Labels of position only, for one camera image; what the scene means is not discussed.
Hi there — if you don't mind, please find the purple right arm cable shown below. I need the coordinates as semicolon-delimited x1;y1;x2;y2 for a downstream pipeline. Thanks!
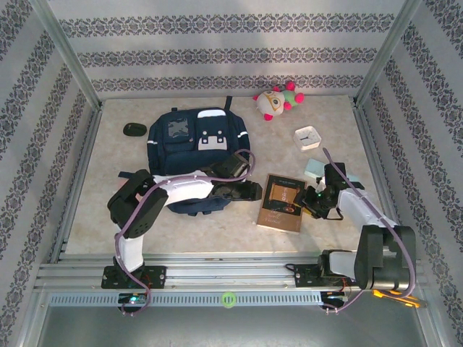
321;147;417;314

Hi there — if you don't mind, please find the white square alarm clock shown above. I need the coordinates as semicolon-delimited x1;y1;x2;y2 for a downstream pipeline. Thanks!
292;125;323;152

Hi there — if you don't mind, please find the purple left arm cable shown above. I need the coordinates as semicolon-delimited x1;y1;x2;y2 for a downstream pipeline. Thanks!
114;148;257;317

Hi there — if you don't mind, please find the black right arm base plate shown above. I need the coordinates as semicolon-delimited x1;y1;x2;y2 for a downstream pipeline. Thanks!
294;263;361;289

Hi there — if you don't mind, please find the aluminium right side rail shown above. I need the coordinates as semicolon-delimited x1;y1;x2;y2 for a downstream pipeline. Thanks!
352;104;413;260

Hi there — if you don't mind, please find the brown hardcover book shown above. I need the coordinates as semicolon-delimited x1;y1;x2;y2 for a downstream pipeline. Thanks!
256;173;308;235

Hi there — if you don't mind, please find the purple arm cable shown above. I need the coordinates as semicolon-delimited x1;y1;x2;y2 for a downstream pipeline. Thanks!
114;148;257;317
321;147;417;314

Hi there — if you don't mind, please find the right circuit board with wires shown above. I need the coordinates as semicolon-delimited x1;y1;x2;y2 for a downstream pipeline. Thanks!
320;291;351;303

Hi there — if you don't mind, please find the light blue box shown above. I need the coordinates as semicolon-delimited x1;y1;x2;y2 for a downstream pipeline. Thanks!
303;158;366;191

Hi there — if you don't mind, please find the black computer mouse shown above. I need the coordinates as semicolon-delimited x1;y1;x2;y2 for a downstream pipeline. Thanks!
122;123;148;137

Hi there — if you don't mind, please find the grey slotted cable duct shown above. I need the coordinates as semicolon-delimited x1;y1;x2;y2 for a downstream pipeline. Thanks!
48;291;323;307

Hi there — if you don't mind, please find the navy blue backpack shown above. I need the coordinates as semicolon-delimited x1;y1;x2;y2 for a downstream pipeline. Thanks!
117;95;251;217

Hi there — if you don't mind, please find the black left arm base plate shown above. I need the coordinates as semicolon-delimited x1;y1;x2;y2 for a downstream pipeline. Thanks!
101;265;167;290

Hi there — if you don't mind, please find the aluminium left side rail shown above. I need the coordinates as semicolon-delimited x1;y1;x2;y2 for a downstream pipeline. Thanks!
48;106;104;263

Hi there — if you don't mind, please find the yellow utility knife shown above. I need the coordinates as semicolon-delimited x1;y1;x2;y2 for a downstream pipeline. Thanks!
372;288;422;309

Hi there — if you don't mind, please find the aluminium left frame post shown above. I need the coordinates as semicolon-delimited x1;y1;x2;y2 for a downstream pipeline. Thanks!
30;0;104;109

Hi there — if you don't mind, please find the white plush toy with glasses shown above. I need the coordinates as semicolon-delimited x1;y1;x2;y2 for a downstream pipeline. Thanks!
252;81;305;122

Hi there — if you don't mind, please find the aluminium right frame post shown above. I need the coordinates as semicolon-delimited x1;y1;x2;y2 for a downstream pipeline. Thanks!
353;0;425;108

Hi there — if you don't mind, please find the aluminium frame post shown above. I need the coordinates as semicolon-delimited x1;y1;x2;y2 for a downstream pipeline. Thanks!
353;0;425;108
30;0;104;109

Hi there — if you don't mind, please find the left circuit board with LED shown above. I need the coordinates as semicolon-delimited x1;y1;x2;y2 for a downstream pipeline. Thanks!
118;292;148;305

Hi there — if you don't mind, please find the aluminium mounting rail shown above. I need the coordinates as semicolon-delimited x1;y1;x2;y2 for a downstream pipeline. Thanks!
34;252;430;290

